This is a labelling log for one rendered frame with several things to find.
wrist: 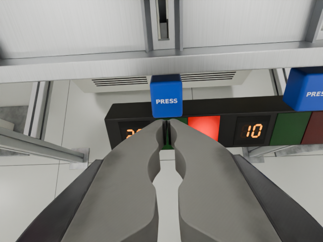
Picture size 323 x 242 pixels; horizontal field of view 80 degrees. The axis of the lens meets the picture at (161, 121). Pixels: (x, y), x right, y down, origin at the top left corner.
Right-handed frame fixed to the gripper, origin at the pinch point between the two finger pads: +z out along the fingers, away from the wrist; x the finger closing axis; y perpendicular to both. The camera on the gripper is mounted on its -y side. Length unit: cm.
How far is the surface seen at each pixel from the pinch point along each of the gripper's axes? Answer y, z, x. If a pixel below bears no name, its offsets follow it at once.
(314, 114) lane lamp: 2.9, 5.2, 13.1
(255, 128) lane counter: 4.1, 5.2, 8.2
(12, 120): 35, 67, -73
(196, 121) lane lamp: 3.0, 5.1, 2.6
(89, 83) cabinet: 19, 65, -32
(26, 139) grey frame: 21, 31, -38
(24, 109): 31, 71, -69
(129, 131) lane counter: 3.9, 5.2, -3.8
